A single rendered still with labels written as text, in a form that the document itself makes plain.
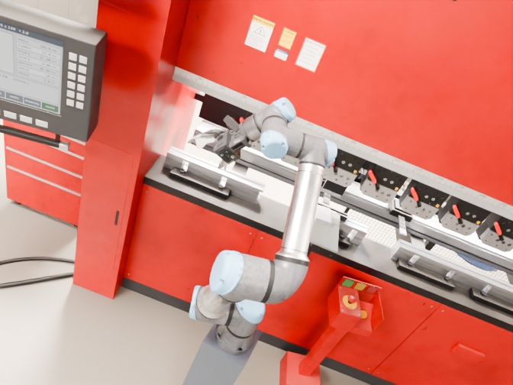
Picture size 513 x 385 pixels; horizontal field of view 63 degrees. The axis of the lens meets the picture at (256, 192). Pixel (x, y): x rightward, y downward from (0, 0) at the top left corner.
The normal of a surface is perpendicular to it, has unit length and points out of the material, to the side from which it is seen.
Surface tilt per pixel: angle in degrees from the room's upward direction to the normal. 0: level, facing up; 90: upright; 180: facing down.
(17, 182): 90
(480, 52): 90
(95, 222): 90
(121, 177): 90
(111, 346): 0
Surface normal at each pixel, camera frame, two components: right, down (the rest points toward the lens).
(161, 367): 0.32, -0.73
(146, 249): -0.20, 0.57
